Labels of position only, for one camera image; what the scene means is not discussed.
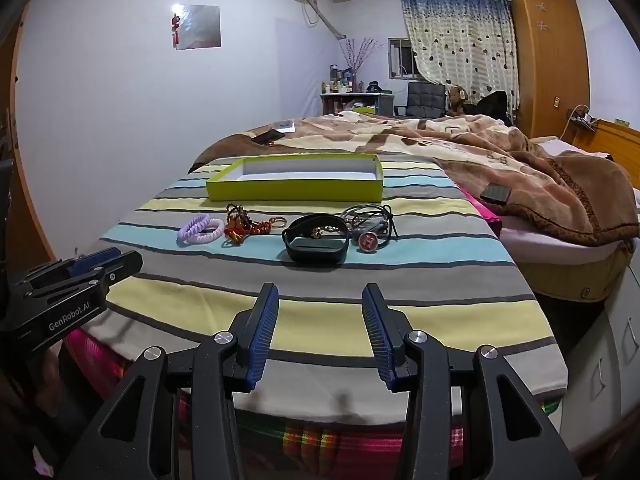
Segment orange red bead bracelet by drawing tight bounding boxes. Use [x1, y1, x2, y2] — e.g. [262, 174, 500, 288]
[222, 220, 273, 248]

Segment wooden wardrobe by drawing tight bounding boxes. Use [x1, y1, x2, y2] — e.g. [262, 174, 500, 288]
[511, 0, 591, 139]

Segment pink spiral hair tie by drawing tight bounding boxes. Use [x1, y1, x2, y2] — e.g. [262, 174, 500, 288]
[187, 218, 226, 249]

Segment black clothing pile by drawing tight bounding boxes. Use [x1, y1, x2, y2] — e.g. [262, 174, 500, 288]
[462, 90, 515, 127]

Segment heart print curtain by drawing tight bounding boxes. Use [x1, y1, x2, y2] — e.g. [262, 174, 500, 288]
[400, 0, 520, 126]

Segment brown bead charm bracelet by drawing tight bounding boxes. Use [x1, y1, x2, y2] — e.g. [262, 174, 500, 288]
[225, 203, 252, 231]

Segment brown teddy bear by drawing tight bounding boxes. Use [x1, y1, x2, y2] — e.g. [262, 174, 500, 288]
[446, 85, 471, 116]

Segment purple spiral hair tie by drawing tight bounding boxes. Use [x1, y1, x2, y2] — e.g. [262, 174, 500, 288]
[177, 213, 211, 247]

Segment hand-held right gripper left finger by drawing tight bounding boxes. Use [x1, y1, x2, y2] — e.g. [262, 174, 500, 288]
[72, 282, 281, 480]

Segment black office chair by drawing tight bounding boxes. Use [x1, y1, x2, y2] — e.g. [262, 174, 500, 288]
[393, 81, 447, 120]

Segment purple flower branches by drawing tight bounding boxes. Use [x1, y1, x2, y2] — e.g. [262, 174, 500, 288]
[340, 37, 383, 81]

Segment black hair tie pink charm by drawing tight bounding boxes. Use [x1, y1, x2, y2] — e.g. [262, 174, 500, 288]
[356, 217, 402, 251]

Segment pink plaid blanket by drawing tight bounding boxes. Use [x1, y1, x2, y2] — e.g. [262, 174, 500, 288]
[64, 185, 561, 480]

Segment lime green shallow box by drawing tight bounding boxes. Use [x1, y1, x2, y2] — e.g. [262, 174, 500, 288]
[206, 154, 385, 202]

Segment air conditioner pipe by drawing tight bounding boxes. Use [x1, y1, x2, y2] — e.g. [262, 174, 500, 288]
[299, 0, 349, 41]

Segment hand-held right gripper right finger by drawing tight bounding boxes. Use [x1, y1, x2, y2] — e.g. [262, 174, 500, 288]
[361, 282, 583, 480]

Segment window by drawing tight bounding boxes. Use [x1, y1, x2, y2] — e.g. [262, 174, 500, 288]
[387, 37, 416, 79]

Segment power strip with charger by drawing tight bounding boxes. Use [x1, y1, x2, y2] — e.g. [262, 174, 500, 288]
[565, 104, 597, 132]

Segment brown patterned fleece blanket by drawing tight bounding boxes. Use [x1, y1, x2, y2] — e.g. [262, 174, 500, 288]
[190, 112, 640, 247]

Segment grey hair tie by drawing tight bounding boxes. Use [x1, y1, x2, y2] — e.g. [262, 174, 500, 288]
[341, 203, 396, 233]

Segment wooden door frame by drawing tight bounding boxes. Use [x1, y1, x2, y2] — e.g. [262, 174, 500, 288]
[0, 5, 57, 271]

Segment cluster of toiletry bottles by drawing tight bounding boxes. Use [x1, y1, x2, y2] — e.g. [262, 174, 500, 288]
[322, 63, 364, 94]

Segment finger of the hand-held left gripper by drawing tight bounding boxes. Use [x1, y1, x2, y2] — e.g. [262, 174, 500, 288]
[22, 251, 143, 308]
[15, 247, 122, 286]

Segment black smart band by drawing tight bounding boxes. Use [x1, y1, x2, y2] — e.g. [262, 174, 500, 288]
[281, 214, 351, 263]

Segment yellow bed base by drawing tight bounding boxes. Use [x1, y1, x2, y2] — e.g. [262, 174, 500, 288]
[520, 242, 637, 304]

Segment white desk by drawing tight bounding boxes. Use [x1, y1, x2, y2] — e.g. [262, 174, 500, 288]
[320, 91, 396, 117]

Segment white cabinet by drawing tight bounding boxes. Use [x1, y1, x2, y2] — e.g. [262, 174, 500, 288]
[559, 260, 640, 456]

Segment wooden headboard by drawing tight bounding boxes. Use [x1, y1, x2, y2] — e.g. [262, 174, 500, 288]
[590, 119, 640, 162]

